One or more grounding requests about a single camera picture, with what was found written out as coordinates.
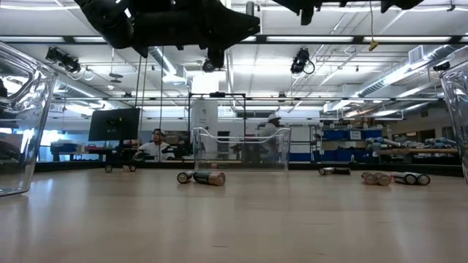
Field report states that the seated person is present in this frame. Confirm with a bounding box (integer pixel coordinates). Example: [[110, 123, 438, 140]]
[[137, 128, 176, 162]]

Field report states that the white air vent grille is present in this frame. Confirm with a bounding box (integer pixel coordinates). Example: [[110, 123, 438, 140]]
[[408, 45, 425, 65]]

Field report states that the black monitor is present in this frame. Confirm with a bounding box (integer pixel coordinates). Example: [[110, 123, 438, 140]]
[[88, 107, 141, 142]]

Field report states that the black wheeled monitor stand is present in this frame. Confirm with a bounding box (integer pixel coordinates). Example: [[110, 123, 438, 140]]
[[104, 140, 139, 174]]

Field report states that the wooden workbench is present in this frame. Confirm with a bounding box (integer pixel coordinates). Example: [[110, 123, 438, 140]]
[[376, 147, 461, 165]]

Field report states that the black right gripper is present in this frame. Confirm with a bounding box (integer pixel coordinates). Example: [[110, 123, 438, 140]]
[[272, 0, 347, 26]]

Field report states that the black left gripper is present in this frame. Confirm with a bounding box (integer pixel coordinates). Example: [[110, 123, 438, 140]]
[[126, 0, 261, 70]]

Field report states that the white column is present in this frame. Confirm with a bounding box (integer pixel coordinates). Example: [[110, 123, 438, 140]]
[[190, 100, 219, 147]]

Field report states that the black aluminium table frame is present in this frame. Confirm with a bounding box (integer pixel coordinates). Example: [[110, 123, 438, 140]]
[[34, 160, 464, 178]]

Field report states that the thin hanging cord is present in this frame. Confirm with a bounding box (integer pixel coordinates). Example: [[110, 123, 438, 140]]
[[369, 0, 375, 43]]

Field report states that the silver ventilation duct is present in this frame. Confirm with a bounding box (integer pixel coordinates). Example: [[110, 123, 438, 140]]
[[352, 43, 468, 99], [148, 46, 191, 87]]

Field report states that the black crossbar with light strips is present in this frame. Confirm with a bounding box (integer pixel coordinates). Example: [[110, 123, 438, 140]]
[[0, 34, 468, 46]]

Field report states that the black rig-mounted camera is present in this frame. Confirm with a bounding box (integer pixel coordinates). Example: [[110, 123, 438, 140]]
[[45, 46, 82, 74]]

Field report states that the black ceiling camera with cable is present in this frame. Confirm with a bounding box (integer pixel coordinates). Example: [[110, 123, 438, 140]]
[[290, 47, 316, 77]]

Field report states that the clear plastic bin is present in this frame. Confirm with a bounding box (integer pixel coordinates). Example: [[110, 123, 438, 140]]
[[0, 42, 59, 198], [192, 126, 293, 172], [440, 67, 468, 186]]

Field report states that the blue storage shelving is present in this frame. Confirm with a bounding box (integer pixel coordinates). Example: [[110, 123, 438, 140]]
[[316, 123, 390, 164]]

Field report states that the standing person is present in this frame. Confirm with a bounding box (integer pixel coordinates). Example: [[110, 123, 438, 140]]
[[255, 113, 290, 165]]

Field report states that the blue storage crate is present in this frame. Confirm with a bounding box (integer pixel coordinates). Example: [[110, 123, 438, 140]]
[[50, 142, 80, 155]]

